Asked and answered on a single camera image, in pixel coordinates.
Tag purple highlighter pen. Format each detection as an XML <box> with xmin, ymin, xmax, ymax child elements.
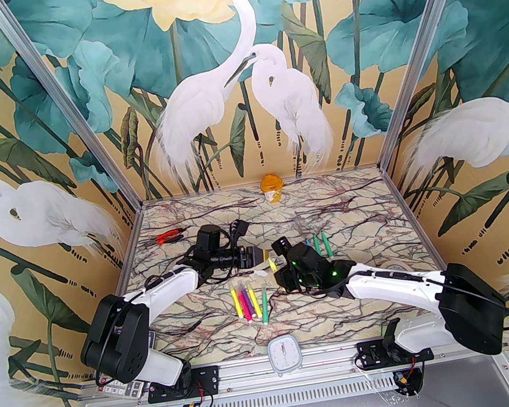
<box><xmin>242</xmin><ymin>283</ymin><xmax>257</xmax><ymax>320</ymax></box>

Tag pink highlighter pen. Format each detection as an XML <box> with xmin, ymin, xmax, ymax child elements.
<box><xmin>236</xmin><ymin>283</ymin><xmax>254</xmax><ymax>326</ymax></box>

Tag orange lidded cup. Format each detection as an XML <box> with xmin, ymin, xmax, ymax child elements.
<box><xmin>258</xmin><ymin>171</ymin><xmax>289</xmax><ymax>206</ymax></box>

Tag white kitchen timer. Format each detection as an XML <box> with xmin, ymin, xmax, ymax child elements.
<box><xmin>265</xmin><ymin>333</ymin><xmax>305</xmax><ymax>378</ymax></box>

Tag perforated metal strip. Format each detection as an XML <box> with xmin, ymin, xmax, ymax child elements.
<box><xmin>189</xmin><ymin>359</ymin><xmax>508</xmax><ymax>407</ymax></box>

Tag grey calculator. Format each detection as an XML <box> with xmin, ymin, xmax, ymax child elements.
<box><xmin>91</xmin><ymin>333</ymin><xmax>166</xmax><ymax>405</ymax></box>

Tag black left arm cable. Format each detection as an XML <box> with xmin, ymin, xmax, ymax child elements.
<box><xmin>171</xmin><ymin>218</ymin><xmax>258</xmax><ymax>290</ymax></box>

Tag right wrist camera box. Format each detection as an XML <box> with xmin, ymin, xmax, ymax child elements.
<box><xmin>271</xmin><ymin>236</ymin><xmax>294</xmax><ymax>262</ymax></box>

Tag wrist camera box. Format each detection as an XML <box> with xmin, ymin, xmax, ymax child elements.
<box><xmin>192</xmin><ymin>223</ymin><xmax>227</xmax><ymax>253</ymax></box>
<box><xmin>271</xmin><ymin>236</ymin><xmax>294</xmax><ymax>262</ymax></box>

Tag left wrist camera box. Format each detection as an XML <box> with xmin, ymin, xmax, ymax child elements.
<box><xmin>192</xmin><ymin>223</ymin><xmax>227</xmax><ymax>253</ymax></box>

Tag red handled pliers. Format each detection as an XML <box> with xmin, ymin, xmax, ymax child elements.
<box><xmin>154</xmin><ymin>227</ymin><xmax>190</xmax><ymax>245</ymax></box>

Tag aluminium front rail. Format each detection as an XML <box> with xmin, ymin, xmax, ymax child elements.
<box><xmin>71</xmin><ymin>319</ymin><xmax>509</xmax><ymax>407</ymax></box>

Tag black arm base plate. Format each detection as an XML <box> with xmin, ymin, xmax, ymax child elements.
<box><xmin>144</xmin><ymin>364</ymin><xmax>222</xmax><ymax>406</ymax></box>
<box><xmin>355</xmin><ymin>332</ymin><xmax>435</xmax><ymax>374</ymax></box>

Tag aluminium frame post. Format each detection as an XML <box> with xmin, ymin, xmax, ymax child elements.
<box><xmin>354</xmin><ymin>0</ymin><xmax>505</xmax><ymax>171</ymax></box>
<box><xmin>0</xmin><ymin>0</ymin><xmax>143</xmax><ymax>224</ymax></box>

